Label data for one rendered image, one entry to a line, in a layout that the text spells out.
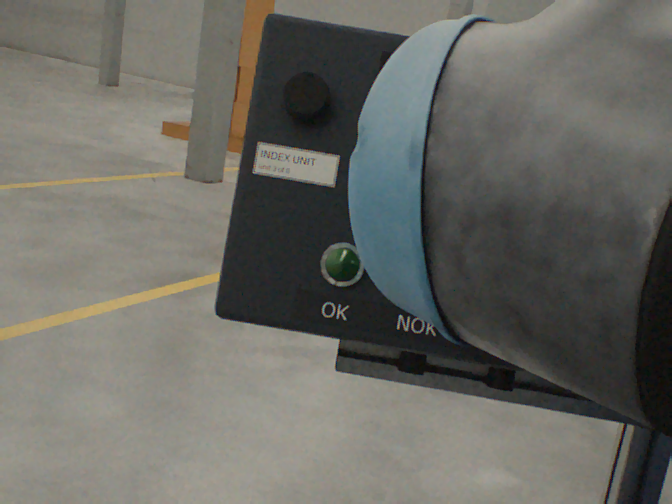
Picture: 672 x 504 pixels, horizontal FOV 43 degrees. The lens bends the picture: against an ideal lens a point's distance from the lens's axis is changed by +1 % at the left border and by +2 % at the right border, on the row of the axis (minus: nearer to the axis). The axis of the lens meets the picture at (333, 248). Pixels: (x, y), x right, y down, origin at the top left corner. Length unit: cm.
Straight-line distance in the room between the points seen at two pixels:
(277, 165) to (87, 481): 202
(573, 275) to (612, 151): 3
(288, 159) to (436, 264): 25
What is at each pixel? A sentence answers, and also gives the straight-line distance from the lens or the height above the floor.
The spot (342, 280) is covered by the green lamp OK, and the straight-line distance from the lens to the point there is 50.
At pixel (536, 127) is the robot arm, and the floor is 123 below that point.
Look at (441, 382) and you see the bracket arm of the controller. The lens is 59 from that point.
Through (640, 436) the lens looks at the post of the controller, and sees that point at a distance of 63.
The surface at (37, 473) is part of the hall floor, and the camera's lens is 251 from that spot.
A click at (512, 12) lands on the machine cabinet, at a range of 849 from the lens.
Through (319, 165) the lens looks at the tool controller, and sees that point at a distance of 51.
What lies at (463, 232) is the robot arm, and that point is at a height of 119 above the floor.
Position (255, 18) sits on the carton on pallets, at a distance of 919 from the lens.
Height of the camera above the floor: 124
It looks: 13 degrees down
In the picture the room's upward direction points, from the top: 9 degrees clockwise
